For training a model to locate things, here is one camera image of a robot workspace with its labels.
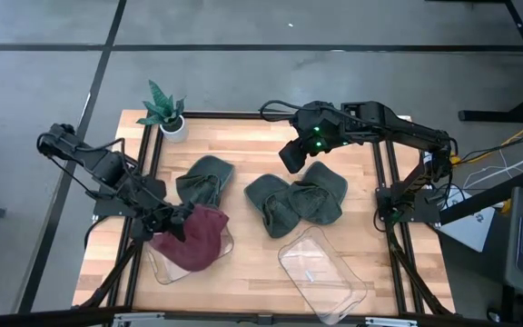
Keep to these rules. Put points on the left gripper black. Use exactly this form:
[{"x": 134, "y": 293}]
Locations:
[{"x": 154, "y": 218}]

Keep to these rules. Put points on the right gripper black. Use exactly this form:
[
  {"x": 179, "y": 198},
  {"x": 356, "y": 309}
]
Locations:
[{"x": 294, "y": 156}]

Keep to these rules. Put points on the maroon cap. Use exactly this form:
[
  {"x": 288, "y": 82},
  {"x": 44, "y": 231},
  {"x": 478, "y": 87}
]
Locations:
[
  {"x": 207, "y": 227},
  {"x": 193, "y": 261}
]

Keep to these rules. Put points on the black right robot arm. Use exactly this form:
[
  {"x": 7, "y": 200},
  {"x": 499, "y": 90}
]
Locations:
[{"x": 402, "y": 134}]

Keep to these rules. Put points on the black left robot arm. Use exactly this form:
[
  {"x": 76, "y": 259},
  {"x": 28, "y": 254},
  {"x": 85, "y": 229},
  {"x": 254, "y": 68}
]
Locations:
[{"x": 107, "y": 165}]

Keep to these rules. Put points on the clear plastic bin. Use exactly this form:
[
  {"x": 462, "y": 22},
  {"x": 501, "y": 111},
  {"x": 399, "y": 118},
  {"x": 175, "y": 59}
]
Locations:
[
  {"x": 320, "y": 272},
  {"x": 166, "y": 272}
]

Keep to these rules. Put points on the white plant pot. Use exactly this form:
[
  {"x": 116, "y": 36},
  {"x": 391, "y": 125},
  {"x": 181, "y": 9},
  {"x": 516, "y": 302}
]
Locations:
[{"x": 177, "y": 134}]

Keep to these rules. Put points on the green snake plant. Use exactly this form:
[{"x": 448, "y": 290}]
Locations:
[{"x": 164, "y": 106}]

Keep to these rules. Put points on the white box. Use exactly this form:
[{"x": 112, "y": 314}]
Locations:
[{"x": 470, "y": 227}]

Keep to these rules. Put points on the black desk edge bar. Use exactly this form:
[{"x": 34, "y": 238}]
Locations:
[{"x": 484, "y": 200}]

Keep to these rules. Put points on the black desk stand foot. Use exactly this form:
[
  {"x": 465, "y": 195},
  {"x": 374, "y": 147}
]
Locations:
[{"x": 493, "y": 115}]

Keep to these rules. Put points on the black aluminium table frame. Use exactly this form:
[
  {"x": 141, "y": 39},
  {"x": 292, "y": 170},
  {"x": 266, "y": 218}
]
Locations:
[{"x": 225, "y": 115}]

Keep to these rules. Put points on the silver metal bracket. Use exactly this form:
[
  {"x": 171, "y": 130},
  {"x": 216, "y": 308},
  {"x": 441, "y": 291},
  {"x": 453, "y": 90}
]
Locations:
[
  {"x": 391, "y": 322},
  {"x": 139, "y": 319}
]

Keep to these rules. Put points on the black camera rail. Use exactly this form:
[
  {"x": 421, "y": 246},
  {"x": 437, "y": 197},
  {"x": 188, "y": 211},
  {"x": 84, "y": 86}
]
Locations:
[{"x": 25, "y": 320}]

